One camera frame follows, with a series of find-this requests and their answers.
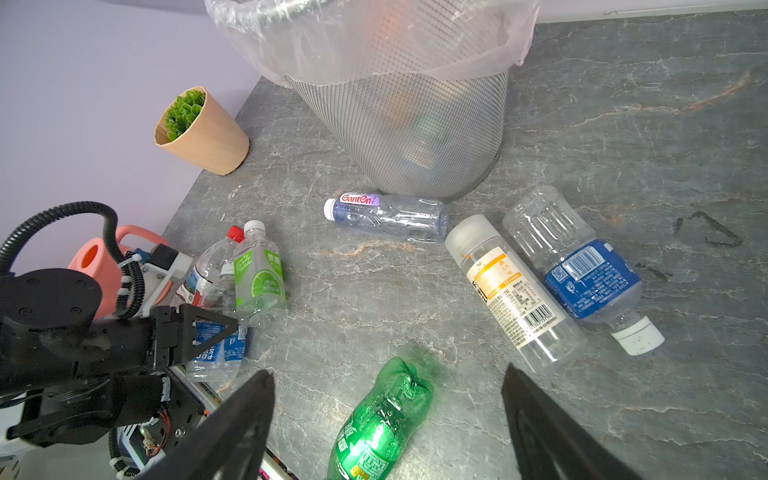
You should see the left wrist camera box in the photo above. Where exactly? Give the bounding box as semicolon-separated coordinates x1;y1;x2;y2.
136;244;193;318

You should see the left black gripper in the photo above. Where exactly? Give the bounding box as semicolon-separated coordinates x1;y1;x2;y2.
83;304;239;369

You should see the Ganten clear water bottle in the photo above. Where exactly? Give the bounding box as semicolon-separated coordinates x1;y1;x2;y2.
323;192;449;243

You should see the blue label white cap bottle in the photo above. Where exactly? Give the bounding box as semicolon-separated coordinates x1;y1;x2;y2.
186;262;248;387

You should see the frosted bottle yellow label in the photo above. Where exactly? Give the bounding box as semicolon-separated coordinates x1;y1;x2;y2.
445;214;587;372

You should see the grey mesh waste bin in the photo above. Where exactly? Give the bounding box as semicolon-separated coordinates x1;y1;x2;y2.
290;71;508;200

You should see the lime green label bottle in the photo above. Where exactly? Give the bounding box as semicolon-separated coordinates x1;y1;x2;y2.
233;220;287;325

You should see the clear plastic bin liner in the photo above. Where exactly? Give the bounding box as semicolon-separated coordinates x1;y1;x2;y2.
205;1;540;87

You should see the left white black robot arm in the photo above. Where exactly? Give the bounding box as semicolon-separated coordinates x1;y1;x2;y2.
1;201;238;448

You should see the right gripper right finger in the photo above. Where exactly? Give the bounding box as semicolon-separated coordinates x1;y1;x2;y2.
501;364;639;479

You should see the pink round toy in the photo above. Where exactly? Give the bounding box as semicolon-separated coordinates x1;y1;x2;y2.
68;225;169;319

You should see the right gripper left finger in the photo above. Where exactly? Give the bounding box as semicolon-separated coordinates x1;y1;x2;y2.
140;370;275;479

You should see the red cap clear bottle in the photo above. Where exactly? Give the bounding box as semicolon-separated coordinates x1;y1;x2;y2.
174;226;245;305

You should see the green plant in beige pot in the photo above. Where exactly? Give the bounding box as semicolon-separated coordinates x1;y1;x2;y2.
154;86;250;176

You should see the clear bottle blue label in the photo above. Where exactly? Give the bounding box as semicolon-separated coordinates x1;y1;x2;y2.
503;186;665;356

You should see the green soda bottle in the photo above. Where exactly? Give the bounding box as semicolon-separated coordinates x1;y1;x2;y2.
326;357;434;480

